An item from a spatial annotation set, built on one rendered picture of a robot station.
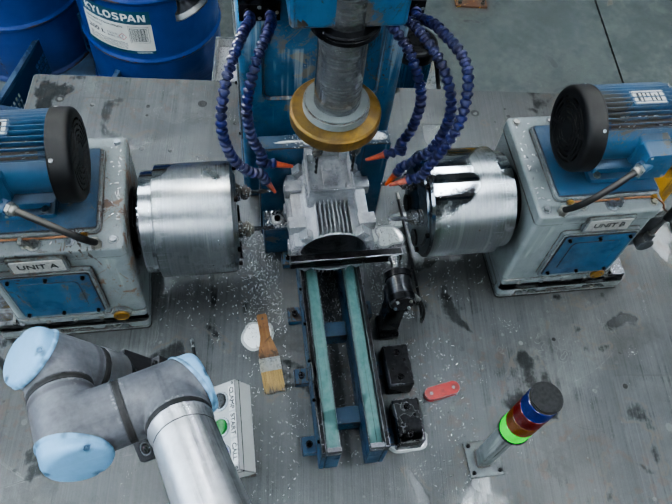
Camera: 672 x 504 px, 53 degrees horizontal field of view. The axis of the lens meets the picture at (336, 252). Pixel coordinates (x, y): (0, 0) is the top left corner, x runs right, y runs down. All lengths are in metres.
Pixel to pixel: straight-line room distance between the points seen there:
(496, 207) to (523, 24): 2.40
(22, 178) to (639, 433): 1.44
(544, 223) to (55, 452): 1.06
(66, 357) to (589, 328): 1.28
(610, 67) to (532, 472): 2.54
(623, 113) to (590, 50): 2.36
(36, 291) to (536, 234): 1.08
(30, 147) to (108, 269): 0.30
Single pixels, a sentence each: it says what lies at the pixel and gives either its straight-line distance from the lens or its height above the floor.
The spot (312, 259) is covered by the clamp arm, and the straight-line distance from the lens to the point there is 1.49.
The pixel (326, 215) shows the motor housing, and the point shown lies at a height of 1.09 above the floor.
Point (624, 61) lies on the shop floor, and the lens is 3.85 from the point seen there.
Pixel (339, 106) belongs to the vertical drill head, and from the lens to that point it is 1.28.
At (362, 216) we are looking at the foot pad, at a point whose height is 1.08.
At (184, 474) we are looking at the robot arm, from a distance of 0.85.
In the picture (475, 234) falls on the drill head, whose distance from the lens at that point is 1.53.
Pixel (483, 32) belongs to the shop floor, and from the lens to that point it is 3.71.
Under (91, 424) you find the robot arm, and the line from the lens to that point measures 0.94.
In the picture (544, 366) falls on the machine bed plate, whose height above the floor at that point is 0.80.
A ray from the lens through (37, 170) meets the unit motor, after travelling 1.34.
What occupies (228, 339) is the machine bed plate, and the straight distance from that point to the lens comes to 1.65.
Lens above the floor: 2.31
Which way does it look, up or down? 59 degrees down
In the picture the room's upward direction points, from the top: 8 degrees clockwise
